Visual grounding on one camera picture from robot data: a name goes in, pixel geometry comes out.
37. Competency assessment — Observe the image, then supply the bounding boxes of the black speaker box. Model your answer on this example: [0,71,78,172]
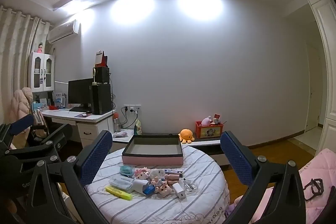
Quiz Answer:
[94,67,110,84]

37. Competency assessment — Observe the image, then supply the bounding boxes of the white glass door cabinet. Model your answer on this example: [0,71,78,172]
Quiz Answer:
[27,52,55,93]

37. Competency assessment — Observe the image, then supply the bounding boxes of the pink pig figurine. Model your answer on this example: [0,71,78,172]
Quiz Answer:
[155,181,172,196]

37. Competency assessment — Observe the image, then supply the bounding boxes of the wall power outlet strip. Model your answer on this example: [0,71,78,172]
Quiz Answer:
[124,105,141,112]

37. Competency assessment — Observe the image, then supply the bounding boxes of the pink quilt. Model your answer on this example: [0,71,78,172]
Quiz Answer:
[233,148,336,224]

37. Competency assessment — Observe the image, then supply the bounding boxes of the snack bag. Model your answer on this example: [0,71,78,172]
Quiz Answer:
[134,119,142,135]

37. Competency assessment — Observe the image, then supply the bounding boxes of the pink block donut figure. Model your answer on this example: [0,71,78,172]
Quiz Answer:
[150,176,163,187]

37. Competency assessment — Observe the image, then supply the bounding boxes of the red toy box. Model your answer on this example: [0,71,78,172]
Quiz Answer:
[195,121,224,139]

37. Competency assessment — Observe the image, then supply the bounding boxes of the yellow highlighter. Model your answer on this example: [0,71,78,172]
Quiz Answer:
[105,185,133,201]

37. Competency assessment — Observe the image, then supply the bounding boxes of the pink plush toy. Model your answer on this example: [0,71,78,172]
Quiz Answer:
[201,116,212,127]

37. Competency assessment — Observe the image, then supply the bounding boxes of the red cap bottle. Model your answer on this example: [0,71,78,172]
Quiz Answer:
[113,112,121,132]

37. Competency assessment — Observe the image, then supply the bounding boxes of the pink doll on cabinet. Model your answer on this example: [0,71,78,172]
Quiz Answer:
[37,43,43,53]

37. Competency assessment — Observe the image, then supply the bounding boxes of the black computer monitor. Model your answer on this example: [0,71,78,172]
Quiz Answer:
[68,79,93,113]

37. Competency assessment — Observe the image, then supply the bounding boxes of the dark blue slim box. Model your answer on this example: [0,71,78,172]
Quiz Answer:
[165,169,183,176]

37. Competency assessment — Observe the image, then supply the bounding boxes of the black glasses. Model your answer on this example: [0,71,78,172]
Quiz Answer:
[303,178,324,202]

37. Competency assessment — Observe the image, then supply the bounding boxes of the clear plastic bag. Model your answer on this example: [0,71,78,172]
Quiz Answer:
[181,178,198,193]

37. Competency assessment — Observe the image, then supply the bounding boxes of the white figure silver ball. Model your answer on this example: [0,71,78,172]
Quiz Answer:
[149,168,166,179]

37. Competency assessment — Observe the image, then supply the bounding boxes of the white desk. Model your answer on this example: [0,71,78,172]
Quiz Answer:
[42,109,114,147]

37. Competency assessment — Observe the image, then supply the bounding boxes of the teal brush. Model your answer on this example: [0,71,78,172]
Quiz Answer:
[120,165,135,177]

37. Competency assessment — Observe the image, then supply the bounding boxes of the black computer tower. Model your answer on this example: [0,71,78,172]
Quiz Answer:
[90,84,112,115]

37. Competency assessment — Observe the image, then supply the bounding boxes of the rose gold cylinder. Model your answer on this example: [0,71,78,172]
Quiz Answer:
[165,173,181,184]

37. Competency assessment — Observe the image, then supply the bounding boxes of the orange octopus plush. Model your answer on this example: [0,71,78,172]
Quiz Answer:
[178,128,195,144]

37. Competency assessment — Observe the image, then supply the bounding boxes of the white air conditioner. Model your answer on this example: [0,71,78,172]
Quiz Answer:
[47,20,80,44]

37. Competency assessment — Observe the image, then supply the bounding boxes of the beige curtain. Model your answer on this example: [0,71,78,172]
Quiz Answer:
[0,6,50,123]

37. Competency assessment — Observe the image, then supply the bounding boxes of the red desk calendar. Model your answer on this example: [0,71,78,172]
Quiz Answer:
[94,51,108,67]

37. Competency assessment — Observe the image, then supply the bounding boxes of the white plastic device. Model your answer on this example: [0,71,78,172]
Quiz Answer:
[132,179,149,194]

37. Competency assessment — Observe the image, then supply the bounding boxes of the pink jacket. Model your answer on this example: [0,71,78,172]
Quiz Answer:
[9,87,33,122]

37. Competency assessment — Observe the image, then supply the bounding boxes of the white low side table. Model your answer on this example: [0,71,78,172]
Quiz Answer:
[110,129,134,152]

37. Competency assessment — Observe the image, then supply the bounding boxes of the pink black storage box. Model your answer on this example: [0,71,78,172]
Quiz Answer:
[122,135,183,166]

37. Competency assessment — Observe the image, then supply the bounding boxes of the white charger adapter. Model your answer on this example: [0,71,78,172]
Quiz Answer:
[172,182,186,200]

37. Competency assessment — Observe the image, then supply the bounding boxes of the white striped quilt cover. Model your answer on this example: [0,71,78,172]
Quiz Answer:
[85,146,230,223]

